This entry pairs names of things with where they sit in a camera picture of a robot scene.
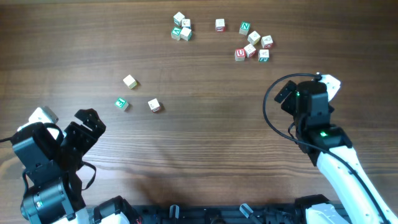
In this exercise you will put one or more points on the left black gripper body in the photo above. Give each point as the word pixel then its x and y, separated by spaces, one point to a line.
pixel 74 137

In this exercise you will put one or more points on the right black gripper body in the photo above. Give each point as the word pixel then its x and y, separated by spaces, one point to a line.
pixel 300 114

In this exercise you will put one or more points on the green letter E block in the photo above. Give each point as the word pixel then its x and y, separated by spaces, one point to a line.
pixel 121 104

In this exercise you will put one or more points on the red letter V block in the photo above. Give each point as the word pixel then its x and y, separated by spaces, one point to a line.
pixel 154 105

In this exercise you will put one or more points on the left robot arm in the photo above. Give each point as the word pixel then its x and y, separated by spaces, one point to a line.
pixel 61 201

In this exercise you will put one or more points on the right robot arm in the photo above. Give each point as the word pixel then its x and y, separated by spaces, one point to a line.
pixel 330 149

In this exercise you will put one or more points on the white block green J side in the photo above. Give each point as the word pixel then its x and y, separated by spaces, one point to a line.
pixel 263 55

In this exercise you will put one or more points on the white block red Q side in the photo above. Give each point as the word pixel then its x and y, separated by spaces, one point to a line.
pixel 267 42

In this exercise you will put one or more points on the white block red M side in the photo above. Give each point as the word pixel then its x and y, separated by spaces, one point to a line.
pixel 250 50

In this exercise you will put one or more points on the red letter U block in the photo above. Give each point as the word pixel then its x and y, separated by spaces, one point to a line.
pixel 239 55

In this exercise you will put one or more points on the white block yellow side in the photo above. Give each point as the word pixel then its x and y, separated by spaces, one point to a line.
pixel 254 38

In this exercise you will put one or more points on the green letter N block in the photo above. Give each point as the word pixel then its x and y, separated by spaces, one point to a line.
pixel 244 28

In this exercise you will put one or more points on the small white block orange print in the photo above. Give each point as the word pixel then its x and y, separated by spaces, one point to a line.
pixel 186 23

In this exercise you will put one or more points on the green letter A block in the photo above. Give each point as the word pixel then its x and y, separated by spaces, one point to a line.
pixel 176 33

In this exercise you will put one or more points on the teal block top left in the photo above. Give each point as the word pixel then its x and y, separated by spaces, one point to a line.
pixel 178 17

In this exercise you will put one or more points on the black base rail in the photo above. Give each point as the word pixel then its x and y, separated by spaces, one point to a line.
pixel 150 214

